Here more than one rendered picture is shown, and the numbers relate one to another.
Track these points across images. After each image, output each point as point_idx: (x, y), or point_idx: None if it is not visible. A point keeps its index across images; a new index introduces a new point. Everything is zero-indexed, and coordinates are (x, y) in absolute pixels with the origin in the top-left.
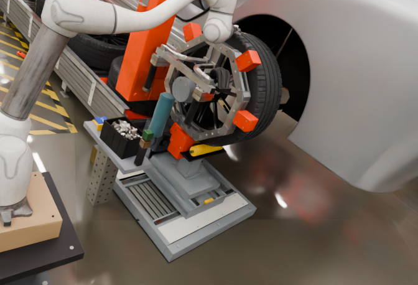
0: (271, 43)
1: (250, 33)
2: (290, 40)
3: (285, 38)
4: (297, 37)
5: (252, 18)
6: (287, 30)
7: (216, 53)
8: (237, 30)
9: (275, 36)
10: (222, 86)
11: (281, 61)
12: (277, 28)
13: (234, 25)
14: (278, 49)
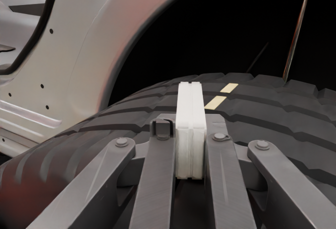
0: (249, 45)
1: (181, 39)
2: (306, 19)
3: (296, 18)
4: (327, 3)
5: (187, 0)
6: None
7: None
8: (249, 178)
9: (255, 22)
10: None
11: (298, 80)
12: (251, 1)
13: (181, 107)
14: (276, 53)
